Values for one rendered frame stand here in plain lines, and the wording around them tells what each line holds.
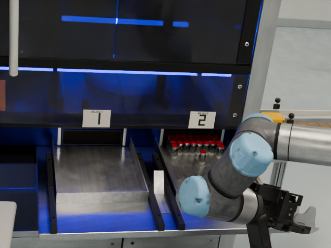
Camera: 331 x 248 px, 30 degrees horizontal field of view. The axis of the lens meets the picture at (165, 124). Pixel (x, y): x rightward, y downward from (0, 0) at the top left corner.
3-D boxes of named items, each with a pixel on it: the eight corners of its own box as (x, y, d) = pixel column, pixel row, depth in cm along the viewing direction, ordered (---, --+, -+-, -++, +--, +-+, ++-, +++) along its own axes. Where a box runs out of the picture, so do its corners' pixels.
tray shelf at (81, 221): (36, 151, 201) (36, 145, 200) (239, 151, 217) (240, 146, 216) (38, 240, 159) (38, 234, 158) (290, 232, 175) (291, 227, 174)
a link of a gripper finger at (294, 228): (315, 229, 130) (284, 222, 125) (314, 236, 130) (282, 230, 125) (301, 222, 134) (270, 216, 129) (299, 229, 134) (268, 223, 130)
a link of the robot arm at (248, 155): (250, 116, 118) (216, 154, 123) (238, 139, 108) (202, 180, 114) (282, 142, 118) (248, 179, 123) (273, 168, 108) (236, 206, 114)
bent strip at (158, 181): (151, 187, 185) (153, 170, 183) (161, 187, 186) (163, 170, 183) (159, 213, 173) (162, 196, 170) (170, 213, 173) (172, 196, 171)
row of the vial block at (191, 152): (168, 152, 206) (169, 140, 204) (219, 152, 210) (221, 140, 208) (169, 156, 204) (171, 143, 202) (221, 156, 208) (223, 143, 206)
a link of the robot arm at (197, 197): (208, 195, 111) (182, 224, 115) (251, 203, 117) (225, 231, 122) (194, 163, 116) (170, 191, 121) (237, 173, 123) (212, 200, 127)
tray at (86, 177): (51, 145, 201) (51, 136, 200) (130, 146, 207) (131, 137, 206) (56, 203, 172) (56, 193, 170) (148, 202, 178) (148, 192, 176)
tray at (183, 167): (153, 146, 209) (154, 137, 208) (226, 146, 215) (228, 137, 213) (175, 201, 179) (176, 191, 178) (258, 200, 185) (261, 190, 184)
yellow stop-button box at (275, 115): (254, 128, 212) (258, 109, 209) (274, 128, 214) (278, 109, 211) (261, 138, 206) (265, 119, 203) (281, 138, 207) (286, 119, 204)
